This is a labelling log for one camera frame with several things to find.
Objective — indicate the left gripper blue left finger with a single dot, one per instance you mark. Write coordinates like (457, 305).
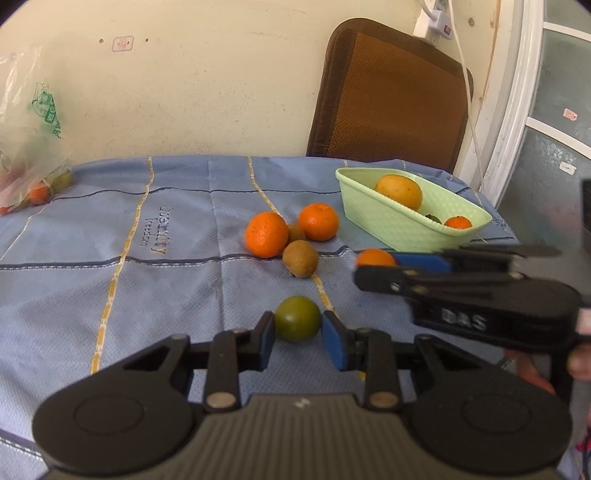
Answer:
(228, 354)

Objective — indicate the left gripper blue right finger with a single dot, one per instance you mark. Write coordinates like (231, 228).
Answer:
(372, 352)

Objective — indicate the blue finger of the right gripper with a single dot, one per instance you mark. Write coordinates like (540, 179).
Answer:
(410, 282)
(486, 258)

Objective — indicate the small orange mandarin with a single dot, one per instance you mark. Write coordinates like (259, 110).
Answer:
(375, 257)

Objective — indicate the green tomato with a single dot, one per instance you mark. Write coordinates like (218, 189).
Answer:
(297, 319)
(433, 218)

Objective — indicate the large yellow grapefruit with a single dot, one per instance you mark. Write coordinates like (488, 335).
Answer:
(402, 190)

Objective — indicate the orange mandarin back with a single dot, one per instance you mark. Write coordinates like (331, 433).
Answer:
(319, 222)

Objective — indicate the person's right hand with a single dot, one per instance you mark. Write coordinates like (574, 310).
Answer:
(578, 368)

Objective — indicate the green plastic basket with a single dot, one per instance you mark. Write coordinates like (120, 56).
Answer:
(402, 228)

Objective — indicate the brown kiwi fruit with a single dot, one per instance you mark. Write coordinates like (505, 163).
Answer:
(300, 259)

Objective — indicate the small kiwi behind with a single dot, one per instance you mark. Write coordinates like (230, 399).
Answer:
(295, 233)

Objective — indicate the blue checked tablecloth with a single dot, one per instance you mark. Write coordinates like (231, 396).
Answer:
(140, 249)

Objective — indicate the white power strip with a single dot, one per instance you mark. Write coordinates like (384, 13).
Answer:
(434, 21)

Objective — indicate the orange fruit in bag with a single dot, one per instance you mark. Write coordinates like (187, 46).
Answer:
(39, 194)

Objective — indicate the clear plastic bag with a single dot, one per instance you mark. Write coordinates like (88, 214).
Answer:
(32, 146)

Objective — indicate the white door frame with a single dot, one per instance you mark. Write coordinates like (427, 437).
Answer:
(538, 82)

